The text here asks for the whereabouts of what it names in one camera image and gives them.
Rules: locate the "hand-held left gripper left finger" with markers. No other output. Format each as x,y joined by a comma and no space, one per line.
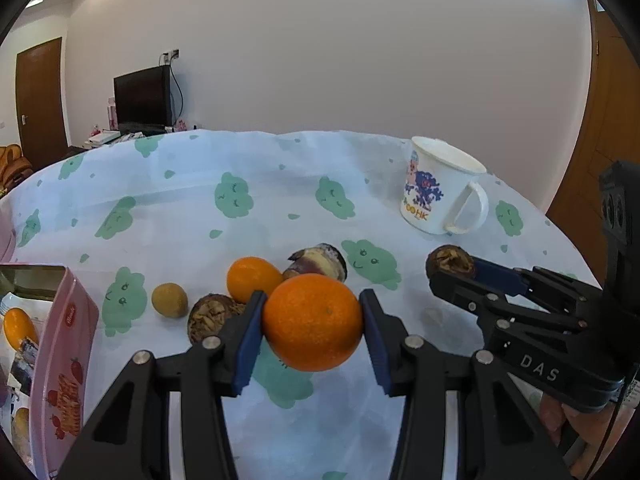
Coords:
247,347

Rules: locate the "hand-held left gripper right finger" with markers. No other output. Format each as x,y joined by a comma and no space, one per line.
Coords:
377,350

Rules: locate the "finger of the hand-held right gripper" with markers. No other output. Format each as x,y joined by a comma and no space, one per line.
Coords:
495,274
460,290

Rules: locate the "dark brown water chestnut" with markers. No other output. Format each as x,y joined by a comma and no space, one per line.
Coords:
447,262

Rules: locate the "brown walnut shell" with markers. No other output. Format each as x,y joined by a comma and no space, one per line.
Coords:
210,317

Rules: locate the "small orange mandarin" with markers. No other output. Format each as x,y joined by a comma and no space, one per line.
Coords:
250,280
17,327

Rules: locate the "large orange mandarin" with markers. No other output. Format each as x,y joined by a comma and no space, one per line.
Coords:
312,322

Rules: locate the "pink biscuit tin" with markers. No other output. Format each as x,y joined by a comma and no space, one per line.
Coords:
65,340

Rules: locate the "person's right hand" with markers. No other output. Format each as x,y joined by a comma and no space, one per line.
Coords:
575,425

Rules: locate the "white printed mug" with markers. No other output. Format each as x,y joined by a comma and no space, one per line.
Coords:
425,200

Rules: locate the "brown wooden side door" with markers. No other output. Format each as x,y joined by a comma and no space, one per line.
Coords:
600,110

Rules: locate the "pink flower ornament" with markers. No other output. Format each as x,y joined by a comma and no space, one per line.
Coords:
181,124

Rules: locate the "flat white box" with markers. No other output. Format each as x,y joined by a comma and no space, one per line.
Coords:
105,136

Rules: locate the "low television stand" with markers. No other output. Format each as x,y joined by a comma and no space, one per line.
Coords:
80,151

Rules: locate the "tall pink box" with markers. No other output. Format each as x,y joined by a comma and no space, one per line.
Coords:
112,112

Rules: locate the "black television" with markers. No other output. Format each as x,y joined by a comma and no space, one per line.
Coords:
142,95

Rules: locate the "brown wooden armchair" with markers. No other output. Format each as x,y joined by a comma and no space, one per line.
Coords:
12,165

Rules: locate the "brown wooden room door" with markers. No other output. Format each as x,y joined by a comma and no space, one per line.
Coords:
40,95

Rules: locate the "white wall socket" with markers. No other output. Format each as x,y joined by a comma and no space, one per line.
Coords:
171,54

